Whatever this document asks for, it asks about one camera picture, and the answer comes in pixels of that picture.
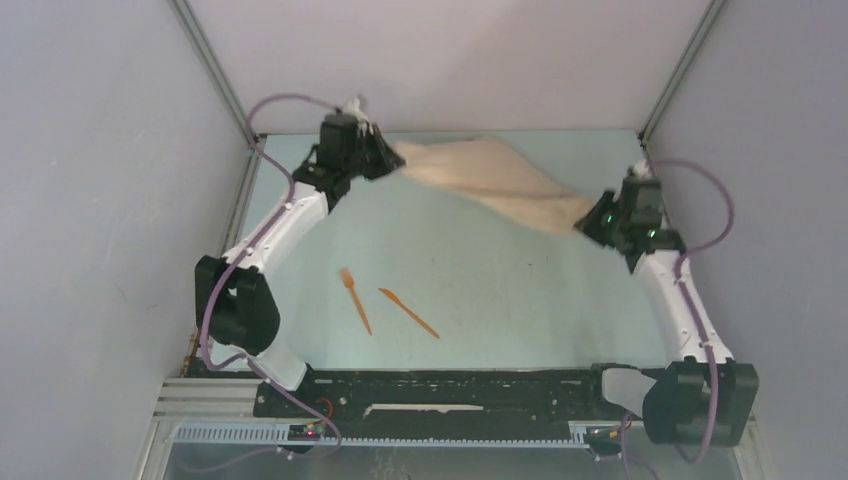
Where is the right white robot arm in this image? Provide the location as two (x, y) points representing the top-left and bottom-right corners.
(577, 172), (759, 448)

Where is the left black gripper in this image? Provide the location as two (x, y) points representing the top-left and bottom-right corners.
(343, 124), (405, 183)

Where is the white cable duct strip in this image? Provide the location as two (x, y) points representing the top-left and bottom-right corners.
(171, 422), (587, 448)

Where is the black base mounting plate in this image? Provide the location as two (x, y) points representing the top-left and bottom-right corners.
(253, 369), (624, 442)

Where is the left corner aluminium post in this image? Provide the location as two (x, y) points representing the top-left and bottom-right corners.
(167, 0), (256, 144)

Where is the orange plastic fork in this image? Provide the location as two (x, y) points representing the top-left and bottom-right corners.
(339, 268), (373, 336)

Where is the beige cloth napkin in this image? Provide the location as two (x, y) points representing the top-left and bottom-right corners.
(393, 137), (595, 235)

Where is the orange plastic knife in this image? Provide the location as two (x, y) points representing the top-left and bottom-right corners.
(378, 287), (441, 339)

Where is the corner aluminium post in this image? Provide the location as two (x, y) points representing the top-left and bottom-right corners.
(167, 0), (256, 144)
(638, 0), (729, 147)

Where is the aluminium frame rail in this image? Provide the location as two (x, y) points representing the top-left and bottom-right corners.
(153, 377), (757, 425)

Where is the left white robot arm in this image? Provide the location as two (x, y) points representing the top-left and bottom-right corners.
(194, 109), (405, 417)

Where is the right corner aluminium post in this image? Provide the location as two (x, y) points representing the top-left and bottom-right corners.
(638, 0), (729, 147)

